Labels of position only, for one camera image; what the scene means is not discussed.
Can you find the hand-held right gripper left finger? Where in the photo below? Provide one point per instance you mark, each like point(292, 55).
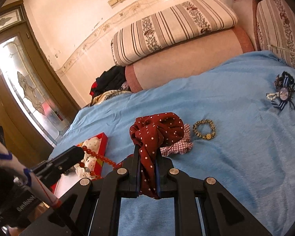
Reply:
point(137, 177)

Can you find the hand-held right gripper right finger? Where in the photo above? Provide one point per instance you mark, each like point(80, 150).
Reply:
point(158, 177)

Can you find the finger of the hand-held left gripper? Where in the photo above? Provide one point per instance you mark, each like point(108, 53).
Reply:
point(64, 159)

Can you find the red jewelry box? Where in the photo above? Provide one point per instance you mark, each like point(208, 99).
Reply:
point(98, 163)

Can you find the red polka dot scrunchie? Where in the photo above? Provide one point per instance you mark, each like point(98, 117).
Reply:
point(157, 130)

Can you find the white lining cloth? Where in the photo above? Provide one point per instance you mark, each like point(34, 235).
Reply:
point(92, 143)

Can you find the pink checked scrunchie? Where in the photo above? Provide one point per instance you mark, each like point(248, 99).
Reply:
point(179, 147)

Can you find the leopard print scrunchie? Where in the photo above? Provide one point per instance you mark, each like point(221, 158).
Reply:
point(196, 129)

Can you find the blue blanket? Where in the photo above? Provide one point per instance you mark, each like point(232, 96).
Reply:
point(223, 152)

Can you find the beige patterned cloth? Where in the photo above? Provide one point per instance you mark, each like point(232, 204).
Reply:
point(105, 97)

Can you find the wooden stained glass door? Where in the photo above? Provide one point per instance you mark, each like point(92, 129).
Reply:
point(27, 86)

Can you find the pile of dark clothes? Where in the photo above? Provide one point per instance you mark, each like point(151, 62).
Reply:
point(110, 81)

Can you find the pink bolster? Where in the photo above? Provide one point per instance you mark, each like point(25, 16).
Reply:
point(186, 56)

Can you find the pearl hair clip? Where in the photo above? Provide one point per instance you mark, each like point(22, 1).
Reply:
point(271, 96)

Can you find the striped bow hair clip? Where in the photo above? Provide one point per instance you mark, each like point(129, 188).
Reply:
point(282, 93)

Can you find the long striped floral cushion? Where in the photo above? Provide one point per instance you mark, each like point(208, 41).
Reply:
point(172, 27)

